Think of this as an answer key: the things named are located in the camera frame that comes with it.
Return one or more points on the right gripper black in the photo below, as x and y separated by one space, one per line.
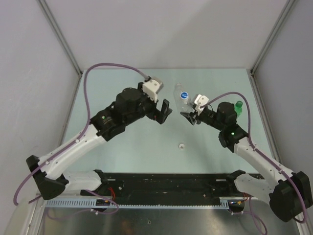
192 117

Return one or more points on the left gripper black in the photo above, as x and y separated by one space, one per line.
159 116

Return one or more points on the green plastic bottle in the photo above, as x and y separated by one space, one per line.
238 111

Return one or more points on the green bottle cap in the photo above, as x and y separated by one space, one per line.
239 104

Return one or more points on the clear plastic bottle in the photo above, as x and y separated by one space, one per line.
178 88
185 106

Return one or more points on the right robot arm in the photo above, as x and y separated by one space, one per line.
287 193

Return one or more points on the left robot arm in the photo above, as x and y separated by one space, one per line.
50 171

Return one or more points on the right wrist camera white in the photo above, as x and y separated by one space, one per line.
199 102

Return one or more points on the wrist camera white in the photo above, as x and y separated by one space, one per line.
151 88
199 102

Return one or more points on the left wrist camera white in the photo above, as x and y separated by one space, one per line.
151 88

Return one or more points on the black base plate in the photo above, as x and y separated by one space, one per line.
129 187

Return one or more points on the grey slotted cable duct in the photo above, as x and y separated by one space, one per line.
98 203

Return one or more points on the left aluminium corner post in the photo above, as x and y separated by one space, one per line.
58 34

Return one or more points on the aluminium corner post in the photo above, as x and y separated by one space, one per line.
283 16
58 34

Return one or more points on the right aluminium corner post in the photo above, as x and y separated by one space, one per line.
283 16

